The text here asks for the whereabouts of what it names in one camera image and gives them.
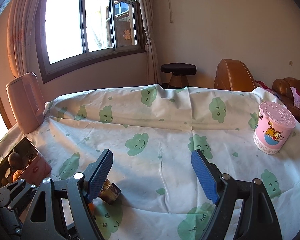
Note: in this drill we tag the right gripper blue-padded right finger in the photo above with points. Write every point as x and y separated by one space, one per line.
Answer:
257 220

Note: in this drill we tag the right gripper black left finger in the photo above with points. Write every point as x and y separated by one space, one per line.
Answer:
79 190

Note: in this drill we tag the large reddish-brown round fruit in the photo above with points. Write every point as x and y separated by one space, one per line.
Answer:
15 161

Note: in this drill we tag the smooth orange tomato-like fruit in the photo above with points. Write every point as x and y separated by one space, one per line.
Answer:
92 208

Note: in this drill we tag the dark chocolate pastry front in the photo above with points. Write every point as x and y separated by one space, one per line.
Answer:
109 192

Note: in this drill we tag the textured mandarin orange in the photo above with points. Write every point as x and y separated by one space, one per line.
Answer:
16 175

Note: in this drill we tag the pink metal tin box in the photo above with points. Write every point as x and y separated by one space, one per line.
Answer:
23 161

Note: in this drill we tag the pink cartoon cat cup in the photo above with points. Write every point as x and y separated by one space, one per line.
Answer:
274 125

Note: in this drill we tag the pink electric kettle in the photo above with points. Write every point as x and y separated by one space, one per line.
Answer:
26 102

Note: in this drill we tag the brown leather sofa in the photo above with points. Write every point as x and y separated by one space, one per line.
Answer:
282 87

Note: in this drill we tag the white green-cloud tablecloth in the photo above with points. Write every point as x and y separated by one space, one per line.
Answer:
152 133

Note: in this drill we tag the brown leather chair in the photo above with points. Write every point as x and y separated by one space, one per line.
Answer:
233 75

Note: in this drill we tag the round dark stool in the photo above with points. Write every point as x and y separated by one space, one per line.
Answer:
180 72

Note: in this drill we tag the pink floral curtain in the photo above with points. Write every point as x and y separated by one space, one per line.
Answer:
19 29

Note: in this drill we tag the beige curtain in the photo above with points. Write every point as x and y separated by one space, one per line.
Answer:
153 71

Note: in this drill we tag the brown framed window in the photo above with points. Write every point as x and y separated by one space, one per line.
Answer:
71 34

